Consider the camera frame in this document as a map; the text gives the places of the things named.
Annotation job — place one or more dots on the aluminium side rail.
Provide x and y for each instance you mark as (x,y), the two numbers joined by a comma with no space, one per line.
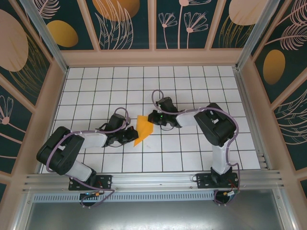
(251,115)

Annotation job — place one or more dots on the yellow-orange cloth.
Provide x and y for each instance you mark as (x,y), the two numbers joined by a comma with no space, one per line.
(144,129)

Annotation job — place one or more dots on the grey metal sheet panel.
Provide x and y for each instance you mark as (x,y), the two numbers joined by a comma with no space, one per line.
(153,216)

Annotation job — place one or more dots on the aluminium frame post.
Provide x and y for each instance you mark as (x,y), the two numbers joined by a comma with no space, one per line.
(259,33)
(48,38)

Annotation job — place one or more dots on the long aluminium mounting rail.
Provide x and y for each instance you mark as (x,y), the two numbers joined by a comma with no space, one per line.
(153,179)

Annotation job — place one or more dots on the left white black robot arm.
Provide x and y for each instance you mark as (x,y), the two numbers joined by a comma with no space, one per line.
(60,151)

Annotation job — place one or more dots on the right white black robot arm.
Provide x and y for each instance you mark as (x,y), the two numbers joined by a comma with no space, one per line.
(216,124)

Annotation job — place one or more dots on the small controller board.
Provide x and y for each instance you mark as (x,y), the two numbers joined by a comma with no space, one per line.
(90,194)
(231,193)

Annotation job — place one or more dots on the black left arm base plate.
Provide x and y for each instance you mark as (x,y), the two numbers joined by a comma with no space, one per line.
(105,182)

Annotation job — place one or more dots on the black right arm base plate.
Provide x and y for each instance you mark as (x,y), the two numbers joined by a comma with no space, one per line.
(204,179)

